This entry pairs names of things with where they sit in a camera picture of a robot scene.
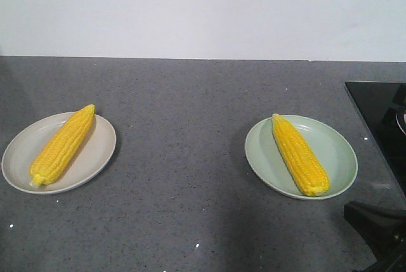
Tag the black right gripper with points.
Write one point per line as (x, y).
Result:
(383, 230)

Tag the pale green round plate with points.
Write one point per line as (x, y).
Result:
(331, 149)

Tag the yellow corn cob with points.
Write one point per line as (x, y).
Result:
(305, 169)
(55, 156)

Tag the beige round plate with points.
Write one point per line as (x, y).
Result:
(92, 156)

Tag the black induction cooktop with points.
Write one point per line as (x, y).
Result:
(381, 106)

